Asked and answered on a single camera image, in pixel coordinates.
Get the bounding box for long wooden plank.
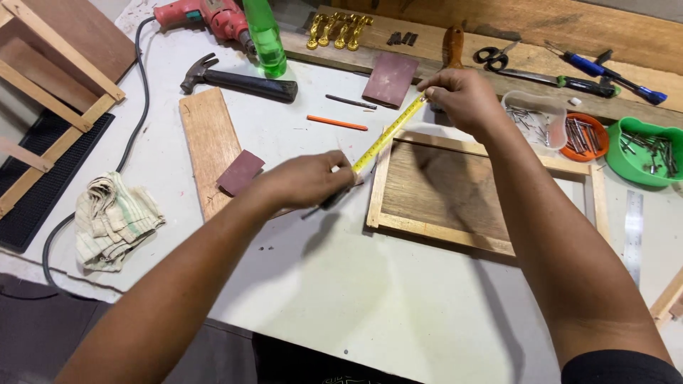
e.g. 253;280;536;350
280;5;683;130

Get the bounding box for yellow measuring tape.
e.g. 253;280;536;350
349;92;429;176

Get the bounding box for light wooden frame piece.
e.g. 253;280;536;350
648;266;683;332

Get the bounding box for dark pencil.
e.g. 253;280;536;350
301;183;365;220

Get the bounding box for thin black pencil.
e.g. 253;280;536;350
325;94;378;112

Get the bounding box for clear plastic container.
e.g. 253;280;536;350
501;90;568;150

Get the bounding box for green handled knife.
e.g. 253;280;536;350
498;66;623;100

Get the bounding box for short wooden board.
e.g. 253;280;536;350
179;87;293;223

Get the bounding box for framed wooden panel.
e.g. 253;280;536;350
365;127;612;258

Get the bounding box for orange round bowl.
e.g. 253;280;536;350
558;112;610;163

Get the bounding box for person's left hand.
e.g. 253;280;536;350
255;150;365;212

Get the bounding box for nails in clear container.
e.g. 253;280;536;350
505;105;554;148

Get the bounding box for black handled claw hammer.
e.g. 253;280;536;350
180;52;299;104

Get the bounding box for person's right hand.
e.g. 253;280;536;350
416;68;511;143

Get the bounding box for black rubber mat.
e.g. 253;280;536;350
0;109;116;255

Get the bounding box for large maroon sandpaper sheet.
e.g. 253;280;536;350
362;51;420;110

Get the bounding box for black power cable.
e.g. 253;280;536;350
42;16;157;289

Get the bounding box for steel ruler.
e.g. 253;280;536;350
623;190;644;289

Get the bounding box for blue handled screwdriver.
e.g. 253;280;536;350
544;40;669;106

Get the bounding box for small maroon sandpaper piece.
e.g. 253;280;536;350
216;149;266;197

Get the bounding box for striped cloth rag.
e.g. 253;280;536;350
74;171;166;273

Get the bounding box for green spray bottle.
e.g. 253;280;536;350
242;0;288;79

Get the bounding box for nails in orange bowl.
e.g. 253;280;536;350
565;118;604;156

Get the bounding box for wooden box frame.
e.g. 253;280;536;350
0;0;137;219

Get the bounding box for orange pencil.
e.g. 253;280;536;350
306;114;369;132

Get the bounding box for wooden handled brush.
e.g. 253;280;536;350
442;23;466;70

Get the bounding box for nails in green bowl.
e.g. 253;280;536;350
619;132;680;177

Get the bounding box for gold ornate handle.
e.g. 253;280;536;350
318;13;343;48
334;14;359;51
347;15;375;52
306;13;328;51

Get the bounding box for wide rough wooden plank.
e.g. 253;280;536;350
331;0;683;76

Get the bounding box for black handled scissors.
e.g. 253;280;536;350
473;40;522;73

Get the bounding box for green plastic bowl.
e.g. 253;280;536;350
605;116;683;188

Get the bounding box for red electric drill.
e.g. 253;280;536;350
153;0;258;55

